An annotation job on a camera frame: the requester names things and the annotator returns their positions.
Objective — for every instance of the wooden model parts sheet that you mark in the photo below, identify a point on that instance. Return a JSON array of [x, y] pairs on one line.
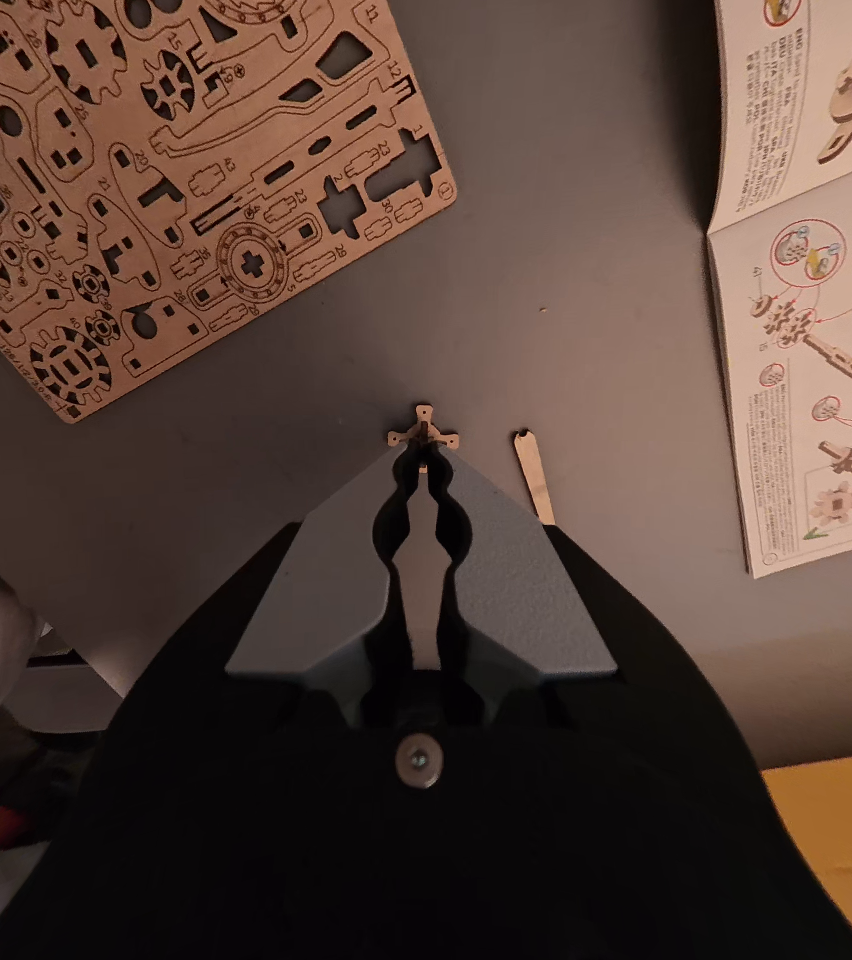
[[171, 187]]

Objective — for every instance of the wooden gear shaft part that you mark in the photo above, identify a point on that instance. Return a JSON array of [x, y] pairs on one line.
[[421, 431]]

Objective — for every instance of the thin wooden stick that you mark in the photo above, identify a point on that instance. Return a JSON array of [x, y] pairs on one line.
[[532, 472]]

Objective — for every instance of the assembly instruction booklet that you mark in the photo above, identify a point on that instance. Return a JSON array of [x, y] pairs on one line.
[[808, 375]]

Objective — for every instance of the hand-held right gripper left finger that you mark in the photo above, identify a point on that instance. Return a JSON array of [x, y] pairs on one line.
[[313, 600]]

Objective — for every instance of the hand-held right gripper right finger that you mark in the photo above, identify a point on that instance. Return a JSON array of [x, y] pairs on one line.
[[531, 600]]

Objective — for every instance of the yellow plastic bin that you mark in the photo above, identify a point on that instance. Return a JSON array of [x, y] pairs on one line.
[[845, 847]]

